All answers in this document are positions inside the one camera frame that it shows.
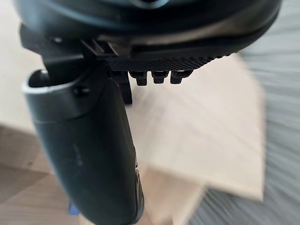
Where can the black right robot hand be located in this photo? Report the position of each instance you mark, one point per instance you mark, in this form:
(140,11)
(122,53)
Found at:
(89,145)

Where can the light wooden cabinet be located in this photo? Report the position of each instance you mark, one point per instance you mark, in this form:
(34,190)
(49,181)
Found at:
(199,140)

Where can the small blue object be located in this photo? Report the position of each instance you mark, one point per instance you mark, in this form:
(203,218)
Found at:
(72,210)

